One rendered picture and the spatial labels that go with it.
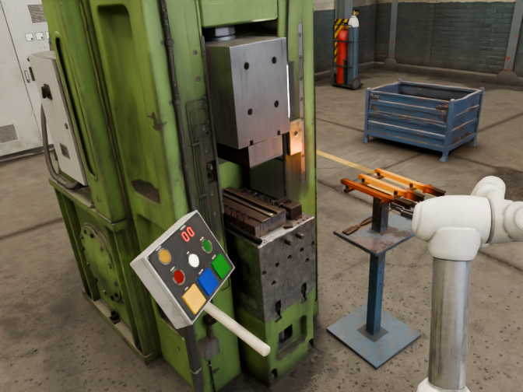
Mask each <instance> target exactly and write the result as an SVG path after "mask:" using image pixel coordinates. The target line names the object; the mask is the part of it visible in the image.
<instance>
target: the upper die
mask: <svg viewBox="0 0 523 392"><path fill-rule="evenodd" d="M216 147H217V155H218V157H221V158H224V159H227V160H229V161H232V162H235V163H238V164H240V165H243V166H247V167H250V168H251V167H253V166H256V165H258V164H260V163H263V162H266V161H268V160H270V159H274V158H276V157H278V156H281V155H282V154H283V139H282V135H277V136H276V137H273V138H269V139H267V140H264V141H262V142H259V143H256V144H253V145H252V144H250V145H249V146H248V147H245V148H242V149H235V148H232V147H229V146H227V145H223V144H220V143H216Z"/></svg>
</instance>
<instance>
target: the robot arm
mask: <svg viewBox="0 0 523 392"><path fill-rule="evenodd" d="M504 193H505V184H504V182H503V181H502V180H501V179H500V178H498V177H493V176H489V177H484V178H483V179H482V180H481V181H480V182H478V184H477V185H476V187H475V188H474V190H473V191H472V193H471V195H445V196H440V197H436V198H430V199H428V200H425V201H419V202H414V201H411V200H409V199H407V198H402V199H404V200H407V201H410V202H412V204H411V208H415V209H414V211H413V210H409V209H405V207H402V206H401V205H397V204H396V203H393V202H392V203H391V209H394V210H396V211H397V212H401V213H400V216H402V217H405V218H407V219H411V220H412V230H413V232H414V233H415V235H416V236H417V237H418V238H419V239H420V240H423V241H426V245H427V247H428V251H429V252H430V255H431V256H432V257H433V273H432V290H431V307H430V308H431V316H430V350H429V367H428V377H427V378H426V379H425V380H424V381H422V382H421V383H420V384H419V386H418V389H417V392H470V391H469V389H468V388H467V387H466V386H465V375H466V359H467V343H468V326H469V295H470V279H471V263H472V260H473V259H474V257H475V256H476V254H477V251H478V249H479V248H485V247H487V246H489V245H490V244H491V243H510V242H521V241H523V201H516V202H513V201H509V200H504Z"/></svg>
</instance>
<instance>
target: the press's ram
mask: <svg viewBox="0 0 523 392"><path fill-rule="evenodd" d="M205 53H206V60H207V67H208V74H209V87H210V94H211V101H212V114H213V121H214V128H215V135H216V142H217V143H220V144H223V145H227V146H229V147H232V148H235V149H242V148H245V147H248V146H249V145H250V144H252V145H253V144H256V143H259V142H262V141H264V140H267V139H269V138H273V137H276V136H277V135H281V134H284V133H287V132H289V131H290V119H289V97H288V76H287V54H286V37H260V36H240V35H235V39H233V40H224V41H213V42H205Z"/></svg>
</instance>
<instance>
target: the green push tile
mask: <svg viewBox="0 0 523 392"><path fill-rule="evenodd" d="M211 265H212V267H213V269H214V270H215V272H216V273H217V275H218V276H219V278H220V279H223V278H224V276H225V275H226V273H227V272H228V271H229V270H230V266H229V265H228V263H227V262H226V260H225V259H224V257H223V255H222V254H221V253H220V254H218V255H217V256H216V258H215V259H214V260H213V261H212V263H211Z"/></svg>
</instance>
